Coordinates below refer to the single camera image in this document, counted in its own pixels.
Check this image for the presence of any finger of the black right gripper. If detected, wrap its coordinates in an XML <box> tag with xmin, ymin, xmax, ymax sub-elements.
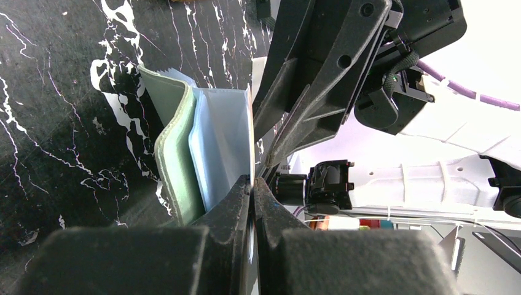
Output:
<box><xmin>253</xmin><ymin>1</ymin><xmax>326</xmax><ymax>140</ymax></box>

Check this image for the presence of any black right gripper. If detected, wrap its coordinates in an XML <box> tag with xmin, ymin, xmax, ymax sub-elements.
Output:
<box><xmin>264</xmin><ymin>1</ymin><xmax>467</xmax><ymax>167</ymax></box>

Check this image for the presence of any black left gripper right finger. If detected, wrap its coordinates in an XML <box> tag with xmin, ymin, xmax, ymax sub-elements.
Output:
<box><xmin>253</xmin><ymin>178</ymin><xmax>460</xmax><ymax>294</ymax></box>

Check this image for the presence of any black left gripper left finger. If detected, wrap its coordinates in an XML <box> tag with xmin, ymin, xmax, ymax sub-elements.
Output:
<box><xmin>18</xmin><ymin>175</ymin><xmax>252</xmax><ymax>294</ymax></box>

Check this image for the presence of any mint green card holder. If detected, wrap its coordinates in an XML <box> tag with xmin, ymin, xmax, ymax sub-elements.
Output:
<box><xmin>138</xmin><ymin>64</ymin><xmax>255</xmax><ymax>226</ymax></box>

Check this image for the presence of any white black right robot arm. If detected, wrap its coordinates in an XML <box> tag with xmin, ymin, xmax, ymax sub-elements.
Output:
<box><xmin>253</xmin><ymin>1</ymin><xmax>520</xmax><ymax>219</ymax></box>

